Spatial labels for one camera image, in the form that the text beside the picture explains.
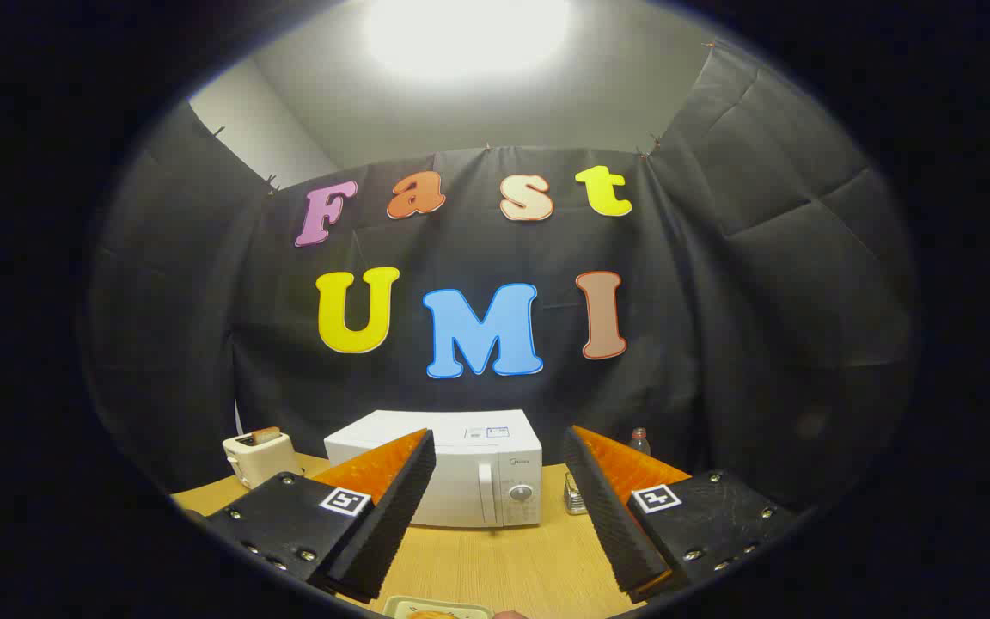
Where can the round golden bread bun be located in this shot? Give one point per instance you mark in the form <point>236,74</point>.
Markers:
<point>433,615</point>

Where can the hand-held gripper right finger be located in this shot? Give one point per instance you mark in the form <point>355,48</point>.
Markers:
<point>611,516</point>

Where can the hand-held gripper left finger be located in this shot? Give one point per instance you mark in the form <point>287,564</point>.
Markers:
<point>392,516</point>

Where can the white microwave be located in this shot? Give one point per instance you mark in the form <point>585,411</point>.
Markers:
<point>478,464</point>

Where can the clear plastic bottle red label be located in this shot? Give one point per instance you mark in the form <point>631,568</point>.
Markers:
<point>640,443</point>

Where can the square patterned white plate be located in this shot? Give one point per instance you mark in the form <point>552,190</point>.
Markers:
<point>473,611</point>

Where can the cream white toaster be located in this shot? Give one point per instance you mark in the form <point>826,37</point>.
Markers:
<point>259,460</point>

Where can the metal mesh basket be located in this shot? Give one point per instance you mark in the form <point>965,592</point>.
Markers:
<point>575,497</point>

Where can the toast slice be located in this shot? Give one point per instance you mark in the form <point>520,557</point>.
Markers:
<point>265,435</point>

